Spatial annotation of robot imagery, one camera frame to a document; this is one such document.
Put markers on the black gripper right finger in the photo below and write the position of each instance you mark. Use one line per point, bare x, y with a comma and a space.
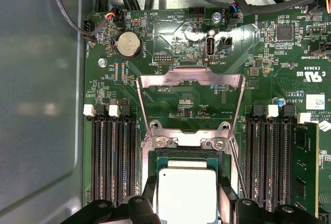
258, 215

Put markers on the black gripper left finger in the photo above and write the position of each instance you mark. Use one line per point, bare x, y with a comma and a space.
121, 211

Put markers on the silver topped CPU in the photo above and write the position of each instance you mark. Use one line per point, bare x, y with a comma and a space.
186, 195

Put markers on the metal socket cover frame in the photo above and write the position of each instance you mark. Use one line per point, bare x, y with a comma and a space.
191, 75

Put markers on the CPU socket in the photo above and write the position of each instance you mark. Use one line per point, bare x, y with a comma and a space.
187, 152

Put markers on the installed RAM stick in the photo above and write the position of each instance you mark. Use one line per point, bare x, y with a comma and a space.
305, 169

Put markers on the white board sticker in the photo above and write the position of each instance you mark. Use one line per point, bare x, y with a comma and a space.
315, 102

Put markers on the silver board screw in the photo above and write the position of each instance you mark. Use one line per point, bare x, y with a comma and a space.
216, 17
102, 62

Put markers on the open grey PC case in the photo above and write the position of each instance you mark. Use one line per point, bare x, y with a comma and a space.
38, 79

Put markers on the green motherboard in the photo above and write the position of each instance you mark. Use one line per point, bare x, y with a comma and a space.
271, 53

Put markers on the round coin battery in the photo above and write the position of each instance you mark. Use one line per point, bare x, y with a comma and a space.
129, 44

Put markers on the small black board connector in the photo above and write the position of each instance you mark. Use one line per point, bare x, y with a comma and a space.
225, 43

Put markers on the internal USB port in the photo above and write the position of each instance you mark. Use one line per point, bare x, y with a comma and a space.
210, 46

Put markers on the square black chip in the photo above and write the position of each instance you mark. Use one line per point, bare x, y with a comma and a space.
285, 32

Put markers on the black pin header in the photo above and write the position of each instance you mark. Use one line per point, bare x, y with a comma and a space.
196, 12

